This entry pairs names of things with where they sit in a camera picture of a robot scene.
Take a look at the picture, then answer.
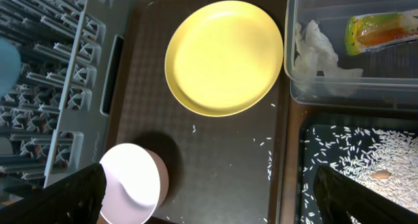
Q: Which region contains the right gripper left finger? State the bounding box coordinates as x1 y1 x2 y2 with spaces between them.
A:
1 163 106 224

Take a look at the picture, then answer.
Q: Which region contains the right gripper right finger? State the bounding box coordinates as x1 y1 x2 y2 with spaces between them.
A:
313 165 417 224

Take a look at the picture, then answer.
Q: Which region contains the white tissue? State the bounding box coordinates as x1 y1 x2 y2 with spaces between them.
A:
292 20 363 80

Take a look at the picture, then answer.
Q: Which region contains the light blue bowl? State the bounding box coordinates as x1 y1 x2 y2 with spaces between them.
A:
0 39 22 97

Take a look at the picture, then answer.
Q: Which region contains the green orange snack wrapper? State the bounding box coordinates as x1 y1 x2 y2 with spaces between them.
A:
345 9 417 56

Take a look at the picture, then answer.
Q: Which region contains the yellow round plate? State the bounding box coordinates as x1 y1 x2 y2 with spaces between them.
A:
165 0 283 117

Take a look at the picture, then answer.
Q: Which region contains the black food waste tray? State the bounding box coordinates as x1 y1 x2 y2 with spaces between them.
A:
293 112 418 224

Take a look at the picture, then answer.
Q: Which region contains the clear plastic waste bin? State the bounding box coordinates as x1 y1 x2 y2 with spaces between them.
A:
285 0 417 111

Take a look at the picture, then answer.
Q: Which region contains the dark brown serving tray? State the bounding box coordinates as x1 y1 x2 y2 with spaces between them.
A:
105 0 287 223

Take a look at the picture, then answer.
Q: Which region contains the grey plastic dish rack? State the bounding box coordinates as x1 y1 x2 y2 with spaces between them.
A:
1 0 137 189

